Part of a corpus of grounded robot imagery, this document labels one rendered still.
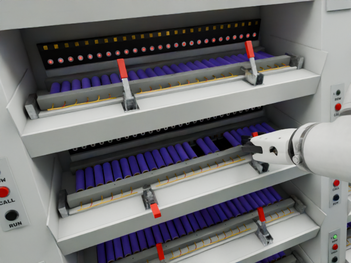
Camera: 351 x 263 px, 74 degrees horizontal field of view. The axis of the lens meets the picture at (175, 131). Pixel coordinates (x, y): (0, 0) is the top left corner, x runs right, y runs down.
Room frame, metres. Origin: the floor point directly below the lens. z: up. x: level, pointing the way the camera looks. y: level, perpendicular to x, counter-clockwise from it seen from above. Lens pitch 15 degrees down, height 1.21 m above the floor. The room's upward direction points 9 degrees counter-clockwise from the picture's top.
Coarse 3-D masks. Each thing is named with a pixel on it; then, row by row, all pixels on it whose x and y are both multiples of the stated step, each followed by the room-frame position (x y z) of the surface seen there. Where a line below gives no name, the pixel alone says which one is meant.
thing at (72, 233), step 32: (192, 128) 0.61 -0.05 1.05; (288, 128) 0.62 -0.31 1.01; (64, 192) 0.44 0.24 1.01; (128, 192) 0.46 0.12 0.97; (160, 192) 0.45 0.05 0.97; (192, 192) 0.45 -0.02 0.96; (224, 192) 0.46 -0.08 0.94; (64, 224) 0.40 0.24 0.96; (96, 224) 0.39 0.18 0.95; (128, 224) 0.40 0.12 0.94
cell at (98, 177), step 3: (96, 165) 0.52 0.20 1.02; (99, 165) 0.52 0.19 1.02; (96, 168) 0.51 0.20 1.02; (99, 168) 0.51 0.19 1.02; (96, 171) 0.50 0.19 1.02; (99, 171) 0.50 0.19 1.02; (96, 174) 0.49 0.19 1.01; (99, 174) 0.49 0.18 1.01; (102, 174) 0.50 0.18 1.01; (96, 177) 0.48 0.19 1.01; (99, 177) 0.48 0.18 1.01; (102, 177) 0.49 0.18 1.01; (96, 180) 0.48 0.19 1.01; (99, 180) 0.47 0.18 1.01; (102, 180) 0.48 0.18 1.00; (96, 183) 0.47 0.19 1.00; (99, 183) 0.47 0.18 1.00; (102, 183) 0.47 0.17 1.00; (96, 186) 0.47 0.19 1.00
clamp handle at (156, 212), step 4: (148, 196) 0.42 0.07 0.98; (152, 196) 0.42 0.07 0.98; (148, 200) 0.41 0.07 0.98; (152, 200) 0.40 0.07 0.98; (152, 204) 0.39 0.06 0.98; (156, 204) 0.39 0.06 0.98; (152, 208) 0.37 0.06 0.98; (156, 208) 0.37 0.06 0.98; (156, 212) 0.36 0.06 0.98; (156, 216) 0.35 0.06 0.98; (160, 216) 0.36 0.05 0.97
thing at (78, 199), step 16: (192, 160) 0.51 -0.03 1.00; (208, 160) 0.51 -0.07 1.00; (224, 160) 0.53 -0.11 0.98; (240, 160) 0.52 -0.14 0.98; (144, 176) 0.47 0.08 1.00; (160, 176) 0.48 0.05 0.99; (176, 176) 0.48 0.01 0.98; (80, 192) 0.44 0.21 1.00; (96, 192) 0.44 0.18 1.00; (112, 192) 0.45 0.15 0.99; (80, 208) 0.42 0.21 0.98
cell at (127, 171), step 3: (123, 159) 0.54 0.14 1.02; (126, 159) 0.54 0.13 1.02; (120, 162) 0.53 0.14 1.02; (123, 162) 0.52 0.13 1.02; (126, 162) 0.53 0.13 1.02; (123, 165) 0.51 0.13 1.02; (126, 165) 0.51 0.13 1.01; (123, 168) 0.51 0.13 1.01; (126, 168) 0.51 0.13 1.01; (129, 168) 0.51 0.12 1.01; (123, 171) 0.50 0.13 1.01; (126, 171) 0.49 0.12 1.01; (129, 171) 0.50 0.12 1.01; (123, 174) 0.49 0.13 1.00; (126, 174) 0.49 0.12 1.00; (129, 174) 0.49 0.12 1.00
